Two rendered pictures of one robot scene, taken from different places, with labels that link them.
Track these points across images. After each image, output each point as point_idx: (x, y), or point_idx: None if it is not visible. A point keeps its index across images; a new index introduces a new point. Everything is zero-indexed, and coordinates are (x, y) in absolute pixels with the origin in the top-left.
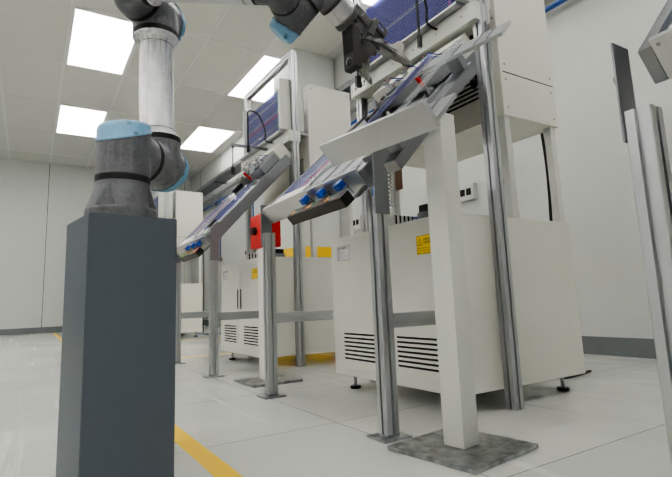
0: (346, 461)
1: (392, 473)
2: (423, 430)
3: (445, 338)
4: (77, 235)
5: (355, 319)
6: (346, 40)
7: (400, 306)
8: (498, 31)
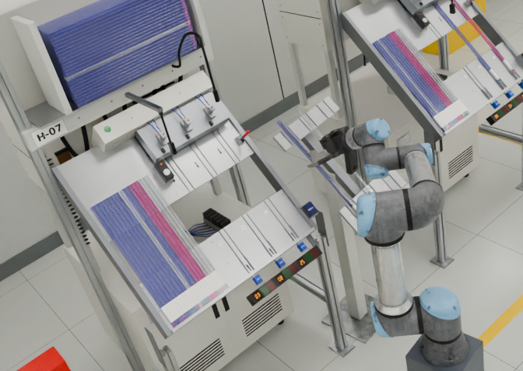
0: (387, 357)
1: (401, 336)
2: (324, 334)
3: (356, 277)
4: (472, 365)
5: (191, 347)
6: (352, 154)
7: (241, 300)
8: (335, 107)
